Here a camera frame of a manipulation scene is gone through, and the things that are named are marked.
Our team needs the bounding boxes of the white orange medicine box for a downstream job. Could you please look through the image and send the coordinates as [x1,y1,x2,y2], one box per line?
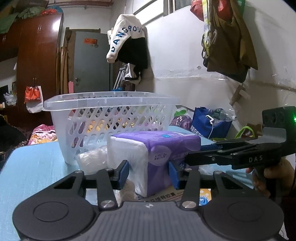
[137,186,212,206]

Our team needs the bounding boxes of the clear plastic pack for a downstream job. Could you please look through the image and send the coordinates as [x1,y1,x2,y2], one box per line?
[77,146,107,175]

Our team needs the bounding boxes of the purple tissue pack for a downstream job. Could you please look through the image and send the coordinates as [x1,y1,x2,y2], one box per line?
[107,131,201,197]

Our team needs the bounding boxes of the person right hand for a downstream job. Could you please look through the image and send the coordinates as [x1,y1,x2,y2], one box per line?
[246,158,295,198]

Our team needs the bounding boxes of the blue shopping bag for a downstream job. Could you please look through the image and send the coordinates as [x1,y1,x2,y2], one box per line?
[190,107,232,138]

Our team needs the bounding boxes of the purple plastic bag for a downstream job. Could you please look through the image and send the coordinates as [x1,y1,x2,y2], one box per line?
[170,115,192,131]

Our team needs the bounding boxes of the white plastic basket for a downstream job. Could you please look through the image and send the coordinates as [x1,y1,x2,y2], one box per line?
[43,91,180,165]

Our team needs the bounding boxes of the pink floral bedding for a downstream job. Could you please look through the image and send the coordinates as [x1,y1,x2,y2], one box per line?
[28,124,58,145]

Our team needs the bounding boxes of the brown hanging bag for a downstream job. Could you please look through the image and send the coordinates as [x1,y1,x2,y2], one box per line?
[202,1,258,83]

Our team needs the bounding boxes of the grey metal door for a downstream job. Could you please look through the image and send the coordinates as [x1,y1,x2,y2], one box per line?
[73,31,110,93]

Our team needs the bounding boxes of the orange white hanging bag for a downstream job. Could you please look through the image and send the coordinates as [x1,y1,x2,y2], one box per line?
[24,85,44,113]

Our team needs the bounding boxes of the black hanging garment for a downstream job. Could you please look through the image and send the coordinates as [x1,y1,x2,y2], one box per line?
[116,37,148,80]

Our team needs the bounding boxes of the red hanging bag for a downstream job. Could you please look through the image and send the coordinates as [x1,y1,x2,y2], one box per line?
[190,0,208,22]

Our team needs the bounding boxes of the white hoodie blue letters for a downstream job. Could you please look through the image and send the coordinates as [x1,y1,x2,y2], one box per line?
[106,14,145,63]

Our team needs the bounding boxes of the red brown wooden wardrobe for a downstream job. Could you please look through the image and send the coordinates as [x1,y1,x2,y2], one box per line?
[1,13,63,128]

